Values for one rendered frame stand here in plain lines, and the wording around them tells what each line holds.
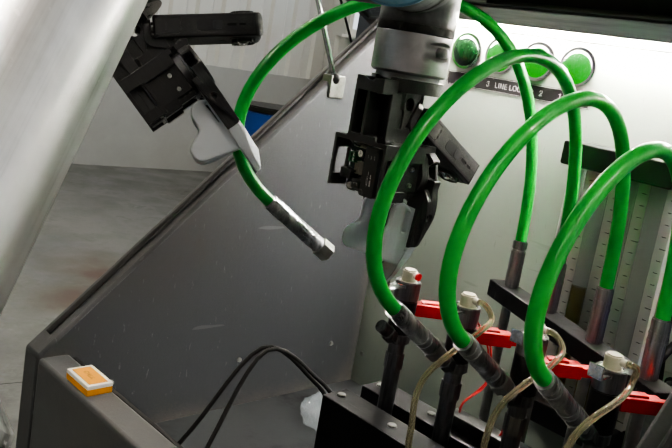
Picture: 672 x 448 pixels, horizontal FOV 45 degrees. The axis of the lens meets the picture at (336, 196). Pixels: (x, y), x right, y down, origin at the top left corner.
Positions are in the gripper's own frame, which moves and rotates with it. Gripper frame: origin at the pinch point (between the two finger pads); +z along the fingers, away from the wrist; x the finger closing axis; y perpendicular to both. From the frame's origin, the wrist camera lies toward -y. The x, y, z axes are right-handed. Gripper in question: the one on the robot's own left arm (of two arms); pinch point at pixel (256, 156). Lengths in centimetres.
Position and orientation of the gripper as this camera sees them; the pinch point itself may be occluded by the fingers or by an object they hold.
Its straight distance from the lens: 86.5
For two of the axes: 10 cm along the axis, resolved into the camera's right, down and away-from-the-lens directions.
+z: 5.8, 8.1, 0.7
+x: 1.5, -0.2, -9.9
